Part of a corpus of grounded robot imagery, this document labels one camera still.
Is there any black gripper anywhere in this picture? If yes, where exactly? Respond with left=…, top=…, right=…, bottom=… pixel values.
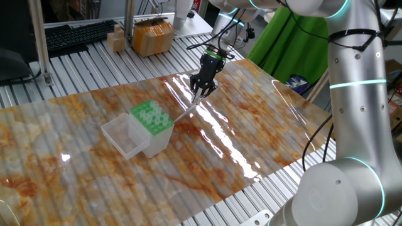
left=190, top=55, right=225, bottom=104

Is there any green-topped pipette tip box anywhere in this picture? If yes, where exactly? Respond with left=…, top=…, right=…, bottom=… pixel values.
left=100, top=100, right=175, bottom=160

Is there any orange marble pattern mat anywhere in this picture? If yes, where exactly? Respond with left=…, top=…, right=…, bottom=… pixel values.
left=0, top=58, right=342, bottom=226

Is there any taped cardboard box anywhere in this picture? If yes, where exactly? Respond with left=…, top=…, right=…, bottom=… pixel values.
left=131, top=17, right=175, bottom=58

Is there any white cylinder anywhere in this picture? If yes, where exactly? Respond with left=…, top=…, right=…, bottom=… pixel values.
left=171, top=0, right=195, bottom=31

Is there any green cloth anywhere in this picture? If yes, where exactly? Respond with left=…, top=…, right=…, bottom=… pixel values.
left=246, top=6, right=330, bottom=85

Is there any blue white patterned bag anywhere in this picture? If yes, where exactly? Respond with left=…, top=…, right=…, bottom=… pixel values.
left=285, top=74, right=310, bottom=95

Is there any wooden block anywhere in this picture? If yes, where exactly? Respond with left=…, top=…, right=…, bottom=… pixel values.
left=106, top=24, right=126, bottom=53

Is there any black keyboard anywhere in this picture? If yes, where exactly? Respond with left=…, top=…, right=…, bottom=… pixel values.
left=43, top=19, right=119, bottom=53

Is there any black monitor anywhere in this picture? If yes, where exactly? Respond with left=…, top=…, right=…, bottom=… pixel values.
left=0, top=0, right=43, bottom=83

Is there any aluminium frame post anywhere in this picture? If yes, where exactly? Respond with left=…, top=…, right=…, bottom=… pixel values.
left=306, top=67, right=331, bottom=103
left=124, top=0, right=136, bottom=47

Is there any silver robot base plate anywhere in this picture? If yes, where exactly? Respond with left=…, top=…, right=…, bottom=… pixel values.
left=238, top=209, right=274, bottom=226

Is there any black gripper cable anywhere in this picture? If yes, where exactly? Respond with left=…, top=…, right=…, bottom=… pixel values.
left=187, top=0, right=384, bottom=173

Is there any aluminium post with bracket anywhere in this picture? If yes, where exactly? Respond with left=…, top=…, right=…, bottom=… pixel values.
left=27, top=0, right=55, bottom=87

